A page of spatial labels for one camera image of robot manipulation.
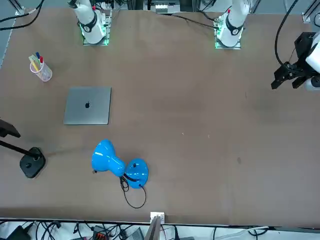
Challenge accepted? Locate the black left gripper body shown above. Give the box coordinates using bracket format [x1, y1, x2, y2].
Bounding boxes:
[294, 31, 317, 66]

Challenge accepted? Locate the black desktop phone stand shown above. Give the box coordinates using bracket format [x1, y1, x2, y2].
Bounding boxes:
[0, 140, 47, 179]

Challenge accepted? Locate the blue desk lamp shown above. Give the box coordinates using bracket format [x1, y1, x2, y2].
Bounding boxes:
[91, 139, 150, 190]

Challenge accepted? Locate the grey closed laptop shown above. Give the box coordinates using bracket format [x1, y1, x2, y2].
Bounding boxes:
[63, 86, 112, 126]

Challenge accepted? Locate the pink mesh pen cup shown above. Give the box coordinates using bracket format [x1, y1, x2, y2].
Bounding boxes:
[29, 60, 53, 83]

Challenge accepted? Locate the black power adapter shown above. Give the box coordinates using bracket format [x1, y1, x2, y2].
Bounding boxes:
[6, 224, 32, 240]

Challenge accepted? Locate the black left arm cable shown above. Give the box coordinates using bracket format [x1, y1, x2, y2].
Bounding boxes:
[274, 0, 300, 66]

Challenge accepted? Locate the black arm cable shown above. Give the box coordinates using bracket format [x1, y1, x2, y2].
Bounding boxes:
[274, 0, 300, 66]
[0, 0, 46, 31]

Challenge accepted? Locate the black base cable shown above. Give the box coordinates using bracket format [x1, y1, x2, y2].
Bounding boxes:
[169, 13, 221, 30]

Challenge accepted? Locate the post base bracket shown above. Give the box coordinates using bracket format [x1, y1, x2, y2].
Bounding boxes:
[149, 211, 166, 223]

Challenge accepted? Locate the black lamp power cable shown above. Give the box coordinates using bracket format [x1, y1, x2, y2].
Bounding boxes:
[92, 169, 147, 209]

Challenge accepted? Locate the aluminium camera post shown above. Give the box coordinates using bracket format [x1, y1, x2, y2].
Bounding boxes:
[144, 216, 162, 240]

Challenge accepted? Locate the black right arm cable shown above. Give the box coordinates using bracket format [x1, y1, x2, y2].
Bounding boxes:
[0, 0, 46, 31]

